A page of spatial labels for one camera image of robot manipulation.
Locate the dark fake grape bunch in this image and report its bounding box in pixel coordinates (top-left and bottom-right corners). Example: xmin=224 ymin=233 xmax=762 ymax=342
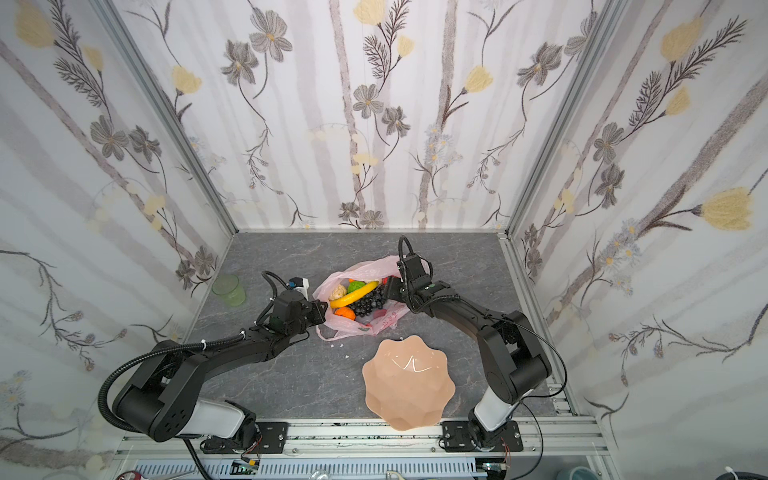
xmin=349 ymin=284 xmax=387 ymax=318

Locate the green translucent cup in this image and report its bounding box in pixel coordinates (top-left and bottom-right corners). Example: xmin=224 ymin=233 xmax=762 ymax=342
xmin=211 ymin=274 xmax=246 ymax=307

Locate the white slotted cable duct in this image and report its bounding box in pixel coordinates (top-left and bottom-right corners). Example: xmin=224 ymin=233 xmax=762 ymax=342
xmin=134 ymin=459 xmax=481 ymax=480

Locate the yellow fake banana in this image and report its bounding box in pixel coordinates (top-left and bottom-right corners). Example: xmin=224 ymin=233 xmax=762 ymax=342
xmin=329 ymin=281 xmax=379 ymax=309

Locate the orange fake tangerine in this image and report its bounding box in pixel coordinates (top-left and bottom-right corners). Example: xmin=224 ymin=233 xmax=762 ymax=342
xmin=334 ymin=307 xmax=357 ymax=321

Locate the green fake lime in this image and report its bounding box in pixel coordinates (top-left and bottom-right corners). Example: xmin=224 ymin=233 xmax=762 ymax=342
xmin=347 ymin=280 xmax=366 ymax=294

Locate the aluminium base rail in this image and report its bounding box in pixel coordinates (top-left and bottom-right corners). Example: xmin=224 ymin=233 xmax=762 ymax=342
xmin=113 ymin=418 xmax=607 ymax=462

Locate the peach scalloped plate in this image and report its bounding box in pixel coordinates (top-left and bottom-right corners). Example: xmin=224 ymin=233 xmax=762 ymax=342
xmin=362 ymin=335 xmax=456 ymax=431

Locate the pink plastic bag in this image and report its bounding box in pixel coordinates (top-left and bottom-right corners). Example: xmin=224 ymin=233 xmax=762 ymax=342
xmin=313 ymin=255 xmax=410 ymax=342

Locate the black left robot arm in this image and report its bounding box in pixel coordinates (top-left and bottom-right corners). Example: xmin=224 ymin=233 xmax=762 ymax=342
xmin=97 ymin=271 xmax=329 ymax=448

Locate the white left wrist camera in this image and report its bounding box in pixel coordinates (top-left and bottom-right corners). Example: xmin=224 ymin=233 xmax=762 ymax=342
xmin=288 ymin=277 xmax=309 ymax=298

